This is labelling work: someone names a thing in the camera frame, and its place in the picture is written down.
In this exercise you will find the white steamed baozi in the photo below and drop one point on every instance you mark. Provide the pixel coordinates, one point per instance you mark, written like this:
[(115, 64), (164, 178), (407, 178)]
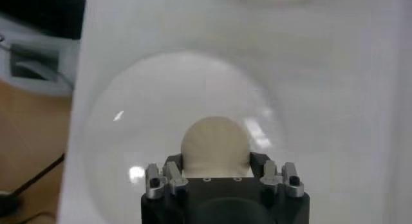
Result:
[(215, 145)]

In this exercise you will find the grey box device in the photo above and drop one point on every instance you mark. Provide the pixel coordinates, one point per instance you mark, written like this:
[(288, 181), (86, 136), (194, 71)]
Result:
[(35, 83)]

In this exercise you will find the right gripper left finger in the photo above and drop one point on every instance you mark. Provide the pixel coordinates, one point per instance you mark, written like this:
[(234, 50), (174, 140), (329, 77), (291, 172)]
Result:
[(172, 177)]

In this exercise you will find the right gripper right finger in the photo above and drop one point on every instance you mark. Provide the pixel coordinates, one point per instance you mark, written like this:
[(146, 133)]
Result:
[(270, 173)]

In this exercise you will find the white round plate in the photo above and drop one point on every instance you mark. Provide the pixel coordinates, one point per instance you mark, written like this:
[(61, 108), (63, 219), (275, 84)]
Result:
[(161, 99)]

